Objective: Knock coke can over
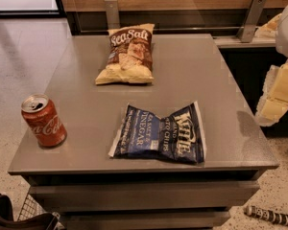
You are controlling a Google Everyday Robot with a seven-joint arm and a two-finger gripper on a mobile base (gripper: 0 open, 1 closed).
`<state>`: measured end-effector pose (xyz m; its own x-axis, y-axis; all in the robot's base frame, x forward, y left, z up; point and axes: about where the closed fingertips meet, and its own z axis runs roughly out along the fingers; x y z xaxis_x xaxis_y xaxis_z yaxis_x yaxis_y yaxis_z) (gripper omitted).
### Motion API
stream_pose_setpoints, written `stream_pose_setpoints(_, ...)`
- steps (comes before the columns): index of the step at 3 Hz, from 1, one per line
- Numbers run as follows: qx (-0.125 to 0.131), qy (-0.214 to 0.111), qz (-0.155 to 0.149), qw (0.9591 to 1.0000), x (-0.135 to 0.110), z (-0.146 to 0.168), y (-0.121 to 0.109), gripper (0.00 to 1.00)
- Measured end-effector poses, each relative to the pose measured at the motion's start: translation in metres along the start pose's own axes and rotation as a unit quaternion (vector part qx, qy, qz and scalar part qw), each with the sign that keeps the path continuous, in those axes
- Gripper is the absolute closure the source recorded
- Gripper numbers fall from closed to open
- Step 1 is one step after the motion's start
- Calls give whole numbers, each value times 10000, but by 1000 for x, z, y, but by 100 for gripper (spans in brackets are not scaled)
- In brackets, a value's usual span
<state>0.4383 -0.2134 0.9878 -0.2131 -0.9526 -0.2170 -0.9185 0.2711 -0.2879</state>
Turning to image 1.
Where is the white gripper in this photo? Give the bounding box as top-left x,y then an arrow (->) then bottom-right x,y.
254,5 -> 288,127

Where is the red Coca-Cola can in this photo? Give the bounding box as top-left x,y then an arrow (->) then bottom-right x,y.
21,94 -> 67,148

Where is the blue Kettle vinegar chip bag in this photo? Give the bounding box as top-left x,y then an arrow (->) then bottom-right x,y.
108,102 -> 206,164

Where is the grey cabinet with drawers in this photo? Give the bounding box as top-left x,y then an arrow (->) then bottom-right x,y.
9,34 -> 277,230

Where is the brown sea salt chip bag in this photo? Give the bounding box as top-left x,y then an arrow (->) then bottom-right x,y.
95,23 -> 155,85

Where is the black patterned cylinder on floor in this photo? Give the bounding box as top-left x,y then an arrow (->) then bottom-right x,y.
244,205 -> 288,227

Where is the right metal bracket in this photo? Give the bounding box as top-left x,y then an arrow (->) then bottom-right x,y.
237,0 -> 267,43

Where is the metal bracket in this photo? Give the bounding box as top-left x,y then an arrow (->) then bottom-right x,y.
237,0 -> 267,43
105,0 -> 120,29

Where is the left metal bracket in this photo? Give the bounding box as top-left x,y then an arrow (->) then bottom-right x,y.
105,0 -> 120,29

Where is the wire mesh basket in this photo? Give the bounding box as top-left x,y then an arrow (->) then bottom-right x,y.
16,194 -> 61,223

